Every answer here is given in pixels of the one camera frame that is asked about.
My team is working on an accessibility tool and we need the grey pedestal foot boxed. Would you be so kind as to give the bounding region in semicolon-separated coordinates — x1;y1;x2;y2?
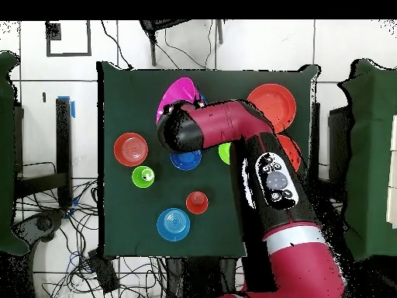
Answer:
12;210;66;244

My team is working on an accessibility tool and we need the small orange bowl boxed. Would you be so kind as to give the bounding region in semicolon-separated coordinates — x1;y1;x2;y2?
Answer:
113;132;149;168

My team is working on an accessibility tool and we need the black table frame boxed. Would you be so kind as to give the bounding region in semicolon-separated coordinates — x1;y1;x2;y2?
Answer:
13;95;76;208
309;102;353;203

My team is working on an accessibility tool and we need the orange cup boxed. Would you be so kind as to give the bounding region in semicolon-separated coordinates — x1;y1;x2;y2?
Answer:
185;190;209;215

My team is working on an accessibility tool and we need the green bowl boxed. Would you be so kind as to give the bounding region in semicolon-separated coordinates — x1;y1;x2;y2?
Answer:
217;141;232;165

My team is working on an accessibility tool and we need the small light blue bowl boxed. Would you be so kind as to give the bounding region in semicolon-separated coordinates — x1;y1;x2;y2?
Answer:
156;207;191;242

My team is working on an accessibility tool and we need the large orange bowl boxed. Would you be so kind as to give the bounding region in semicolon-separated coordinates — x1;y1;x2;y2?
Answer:
247;83;297;133
275;133;302;173

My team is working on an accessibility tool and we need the large pink bowl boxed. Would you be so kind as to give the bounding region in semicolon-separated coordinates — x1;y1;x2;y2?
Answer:
155;77;201;123

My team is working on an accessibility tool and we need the black power strip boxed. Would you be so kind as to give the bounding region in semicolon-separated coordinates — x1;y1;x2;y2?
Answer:
88;248;121;294

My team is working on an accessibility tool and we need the dark green table cloth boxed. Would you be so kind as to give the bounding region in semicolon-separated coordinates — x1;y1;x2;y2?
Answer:
96;61;320;259

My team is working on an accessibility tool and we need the cable tangle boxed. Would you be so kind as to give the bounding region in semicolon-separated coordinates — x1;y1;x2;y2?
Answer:
15;178;168;298

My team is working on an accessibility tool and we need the green cloth on side table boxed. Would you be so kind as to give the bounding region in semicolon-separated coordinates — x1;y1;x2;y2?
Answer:
337;58;397;262
0;50;30;257

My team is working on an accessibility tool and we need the dark blue bowl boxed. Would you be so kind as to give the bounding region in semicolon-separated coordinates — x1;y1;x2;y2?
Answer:
170;150;203;172

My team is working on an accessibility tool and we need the green cup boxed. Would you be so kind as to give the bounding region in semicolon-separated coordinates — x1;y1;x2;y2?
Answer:
131;165;156;189

